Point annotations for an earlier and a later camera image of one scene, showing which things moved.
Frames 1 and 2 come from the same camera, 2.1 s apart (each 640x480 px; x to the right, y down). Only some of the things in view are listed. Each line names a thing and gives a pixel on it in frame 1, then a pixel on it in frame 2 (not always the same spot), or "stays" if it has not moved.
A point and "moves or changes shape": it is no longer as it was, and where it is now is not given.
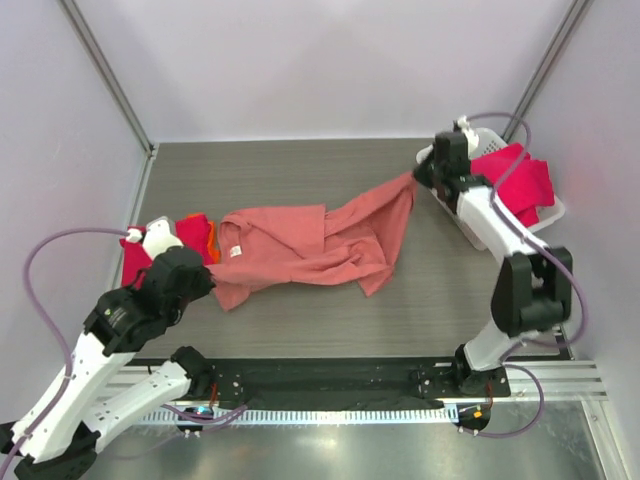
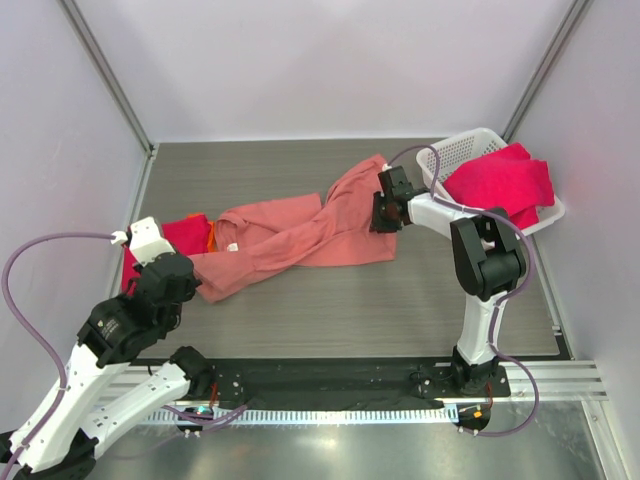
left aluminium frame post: x=106 y=72 stays
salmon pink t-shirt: x=267 y=246 moves or changes shape
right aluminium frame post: x=546 y=69 stays
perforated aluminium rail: x=321 y=416 stays
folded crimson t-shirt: x=192 y=230 stays
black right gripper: x=421 y=175 -> x=377 y=224
